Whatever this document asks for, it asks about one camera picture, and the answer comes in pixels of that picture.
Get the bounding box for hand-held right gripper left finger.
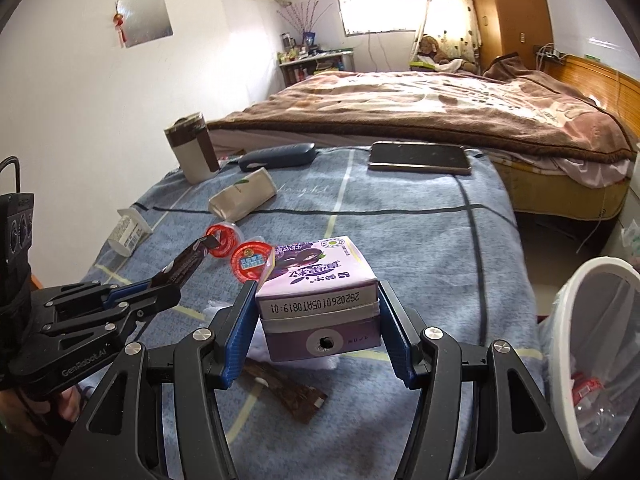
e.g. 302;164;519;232
62;280;258;480

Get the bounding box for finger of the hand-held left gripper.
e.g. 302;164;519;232
32;281;157;316
42;285;183;343

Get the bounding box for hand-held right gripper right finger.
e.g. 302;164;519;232
375;280;566;480

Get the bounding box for dark brown snack wrapper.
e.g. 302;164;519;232
150;237;226;288

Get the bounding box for white plastic cup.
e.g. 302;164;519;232
105;207;153;256

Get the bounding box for red-lid jelly cup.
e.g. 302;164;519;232
204;220;246;261
230;240;275;283

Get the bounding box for purple milk carton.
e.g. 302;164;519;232
254;235;383;363

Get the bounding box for white paper packet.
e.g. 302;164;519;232
207;167;278;222

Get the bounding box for white round trash bin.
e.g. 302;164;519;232
542;256;640;473

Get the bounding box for clear plastic bottle red cap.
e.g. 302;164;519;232
570;370;631;441

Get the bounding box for person's left hand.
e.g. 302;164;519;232
0;387;83;436

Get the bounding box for blue checked blanket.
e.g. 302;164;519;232
75;145;546;480

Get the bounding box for brown and white tall carton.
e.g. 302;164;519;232
164;112;221;184

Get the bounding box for dark blue glasses case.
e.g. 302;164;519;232
237;142;317;173

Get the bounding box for dark smartphone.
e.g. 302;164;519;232
368;141;473;177

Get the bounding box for yellow bed mattress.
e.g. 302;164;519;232
207;127;632;221

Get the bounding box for brown bed blanket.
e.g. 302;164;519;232
206;52;638;166

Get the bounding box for red hanging ornament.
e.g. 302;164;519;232
112;2;128;47

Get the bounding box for cluttered small desk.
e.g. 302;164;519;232
277;47;357;86

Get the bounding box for brown teddy bear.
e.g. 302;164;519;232
412;35;478;73

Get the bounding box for dried branches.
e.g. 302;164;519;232
277;2;333;36

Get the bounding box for power strip with chargers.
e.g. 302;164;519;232
532;44;566;63

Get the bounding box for bright window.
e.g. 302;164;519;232
337;0;426;37

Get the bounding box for wooden headboard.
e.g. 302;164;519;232
537;52;640;161

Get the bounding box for dotted curtain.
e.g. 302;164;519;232
417;0;483;61

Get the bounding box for wooden wardrobe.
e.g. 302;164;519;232
465;0;556;61

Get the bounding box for silver wall panel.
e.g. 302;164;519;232
116;0;174;49

